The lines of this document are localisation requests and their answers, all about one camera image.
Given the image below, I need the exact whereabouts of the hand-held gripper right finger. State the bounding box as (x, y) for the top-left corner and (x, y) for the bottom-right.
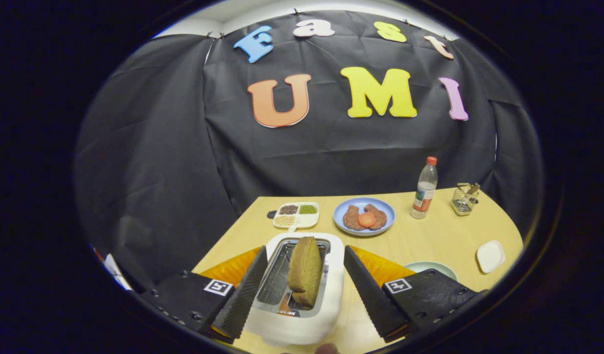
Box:
(343, 245), (482, 344)

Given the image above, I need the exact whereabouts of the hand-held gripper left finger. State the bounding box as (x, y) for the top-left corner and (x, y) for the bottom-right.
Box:
(139, 245), (269, 345)

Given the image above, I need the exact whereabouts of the brown toast slice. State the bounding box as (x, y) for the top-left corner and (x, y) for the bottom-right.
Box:
(288, 236), (323, 309)

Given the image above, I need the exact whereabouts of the light green plate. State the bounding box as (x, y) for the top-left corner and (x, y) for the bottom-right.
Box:
(404, 261), (458, 282)

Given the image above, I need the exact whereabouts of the white toaster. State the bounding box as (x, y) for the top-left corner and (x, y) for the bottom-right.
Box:
(243, 232), (345, 346)

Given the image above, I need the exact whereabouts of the brown meat piece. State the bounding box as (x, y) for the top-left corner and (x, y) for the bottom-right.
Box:
(363, 204), (388, 231)
(342, 205), (366, 231)

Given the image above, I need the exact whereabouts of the blue plate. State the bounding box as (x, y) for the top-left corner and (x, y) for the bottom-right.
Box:
(333, 197), (396, 237)

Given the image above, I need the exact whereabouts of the white divided seasoning tray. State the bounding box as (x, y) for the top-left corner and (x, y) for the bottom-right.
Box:
(273, 202), (320, 232)

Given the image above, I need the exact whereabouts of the clear bottle red cap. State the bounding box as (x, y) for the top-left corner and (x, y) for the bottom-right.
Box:
(410, 156), (438, 219)

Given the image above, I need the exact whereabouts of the white rectangular dish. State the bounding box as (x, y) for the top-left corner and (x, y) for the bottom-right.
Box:
(476, 240), (506, 274)

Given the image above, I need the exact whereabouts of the metal mesh utensil holder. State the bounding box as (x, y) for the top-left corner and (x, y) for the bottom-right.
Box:
(451, 183), (480, 216)

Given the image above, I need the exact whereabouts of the black backdrop cloth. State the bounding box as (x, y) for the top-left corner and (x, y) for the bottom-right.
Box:
(75, 10), (544, 295)

